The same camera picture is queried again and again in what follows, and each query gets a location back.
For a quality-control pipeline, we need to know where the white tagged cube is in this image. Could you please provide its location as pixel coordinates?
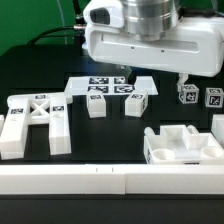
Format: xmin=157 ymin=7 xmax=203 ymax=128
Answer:
xmin=179 ymin=84 xmax=199 ymax=104
xmin=205 ymin=87 xmax=224 ymax=108

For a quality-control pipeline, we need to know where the white tagged cube right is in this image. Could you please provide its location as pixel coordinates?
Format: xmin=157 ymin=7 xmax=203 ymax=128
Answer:
xmin=205 ymin=87 xmax=224 ymax=108

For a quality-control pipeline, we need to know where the white chair seat part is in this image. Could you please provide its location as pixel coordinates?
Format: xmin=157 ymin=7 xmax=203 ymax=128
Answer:
xmin=143 ymin=125 xmax=224 ymax=165

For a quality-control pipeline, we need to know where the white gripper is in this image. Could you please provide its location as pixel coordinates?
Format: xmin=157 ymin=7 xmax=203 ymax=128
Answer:
xmin=83 ymin=0 xmax=224 ymax=92

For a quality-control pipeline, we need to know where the black cable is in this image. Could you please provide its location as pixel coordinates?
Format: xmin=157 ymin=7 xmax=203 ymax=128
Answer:
xmin=26 ymin=0 xmax=88 ymax=46

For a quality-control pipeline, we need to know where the white tagged cube left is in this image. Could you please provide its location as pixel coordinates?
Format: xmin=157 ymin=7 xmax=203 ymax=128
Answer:
xmin=179 ymin=84 xmax=199 ymax=104

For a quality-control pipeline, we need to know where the white chair back frame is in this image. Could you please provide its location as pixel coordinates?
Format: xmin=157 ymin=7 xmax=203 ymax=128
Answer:
xmin=0 ymin=92 xmax=73 ymax=160

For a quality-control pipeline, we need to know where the white block right edge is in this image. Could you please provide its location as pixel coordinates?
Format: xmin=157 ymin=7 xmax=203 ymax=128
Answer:
xmin=211 ymin=114 xmax=224 ymax=148

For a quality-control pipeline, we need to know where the white front rail bar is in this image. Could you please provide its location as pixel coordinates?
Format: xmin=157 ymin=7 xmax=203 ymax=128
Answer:
xmin=0 ymin=165 xmax=224 ymax=195

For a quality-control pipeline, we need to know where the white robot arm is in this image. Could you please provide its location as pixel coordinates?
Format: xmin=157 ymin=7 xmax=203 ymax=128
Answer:
xmin=83 ymin=0 xmax=224 ymax=83

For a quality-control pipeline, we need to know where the white flat tag plate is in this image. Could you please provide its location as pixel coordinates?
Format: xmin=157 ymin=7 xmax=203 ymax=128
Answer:
xmin=65 ymin=76 xmax=158 ymax=96

